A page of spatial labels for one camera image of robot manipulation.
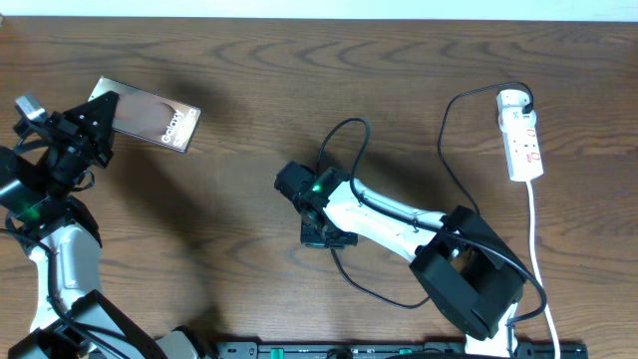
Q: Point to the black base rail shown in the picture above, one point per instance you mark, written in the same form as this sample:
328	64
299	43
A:
253	350

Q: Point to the Galaxy smartphone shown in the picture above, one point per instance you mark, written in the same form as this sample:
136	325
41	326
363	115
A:
150	117

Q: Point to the white power strip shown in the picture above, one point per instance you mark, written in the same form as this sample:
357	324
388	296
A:
519	135

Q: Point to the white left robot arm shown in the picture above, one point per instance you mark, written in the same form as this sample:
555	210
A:
40	177

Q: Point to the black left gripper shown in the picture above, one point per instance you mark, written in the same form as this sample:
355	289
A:
87	143

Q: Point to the black USB plug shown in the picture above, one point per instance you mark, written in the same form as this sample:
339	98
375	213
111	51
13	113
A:
528	108

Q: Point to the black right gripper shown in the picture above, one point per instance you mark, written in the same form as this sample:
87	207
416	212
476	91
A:
308	237

